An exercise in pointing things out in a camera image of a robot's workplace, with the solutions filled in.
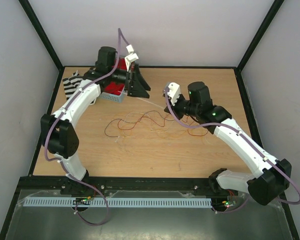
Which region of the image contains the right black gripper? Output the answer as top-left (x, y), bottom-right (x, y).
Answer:
top-left (164, 92), bottom-right (200, 120)

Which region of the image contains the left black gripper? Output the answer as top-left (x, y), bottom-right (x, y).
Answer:
top-left (108, 63), bottom-right (151, 98)

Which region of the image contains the white zip tie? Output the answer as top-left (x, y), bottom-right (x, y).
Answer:
top-left (120, 91), bottom-right (165, 110)

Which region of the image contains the white wire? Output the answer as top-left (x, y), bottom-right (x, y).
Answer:
top-left (119, 112), bottom-right (216, 146)

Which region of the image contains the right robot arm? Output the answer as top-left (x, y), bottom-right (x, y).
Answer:
top-left (163, 81), bottom-right (292, 206)

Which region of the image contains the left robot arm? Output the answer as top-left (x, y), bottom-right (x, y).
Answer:
top-left (40, 44), bottom-right (151, 195)

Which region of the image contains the blue plastic basket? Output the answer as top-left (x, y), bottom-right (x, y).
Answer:
top-left (97, 53), bottom-right (128, 104)

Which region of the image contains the red cloth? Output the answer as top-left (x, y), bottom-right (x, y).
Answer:
top-left (104, 58), bottom-right (127, 96)

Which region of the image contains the black white striped cloth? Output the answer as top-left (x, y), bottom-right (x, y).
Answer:
top-left (62, 70), bottom-right (83, 101)

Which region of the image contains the right circuit board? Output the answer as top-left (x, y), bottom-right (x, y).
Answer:
top-left (221, 200), bottom-right (237, 208)

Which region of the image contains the circuit board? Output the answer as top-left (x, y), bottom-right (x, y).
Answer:
top-left (72, 197), bottom-right (92, 205)
top-left (221, 200), bottom-right (237, 208)

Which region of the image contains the left circuit board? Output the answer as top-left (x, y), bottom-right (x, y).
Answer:
top-left (72, 197), bottom-right (92, 205)

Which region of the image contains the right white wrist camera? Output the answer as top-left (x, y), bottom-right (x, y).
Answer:
top-left (162, 82), bottom-right (181, 106)

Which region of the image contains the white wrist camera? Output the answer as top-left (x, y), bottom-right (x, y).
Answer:
top-left (124, 44), bottom-right (139, 71)
top-left (162, 82), bottom-right (181, 106)

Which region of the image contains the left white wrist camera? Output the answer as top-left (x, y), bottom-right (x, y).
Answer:
top-left (124, 44), bottom-right (139, 71)

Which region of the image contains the black aluminium frame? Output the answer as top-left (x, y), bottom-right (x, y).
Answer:
top-left (0, 0), bottom-right (300, 240)

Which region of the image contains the grey slotted cable duct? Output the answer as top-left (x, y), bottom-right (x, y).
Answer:
top-left (23, 197), bottom-right (212, 209)

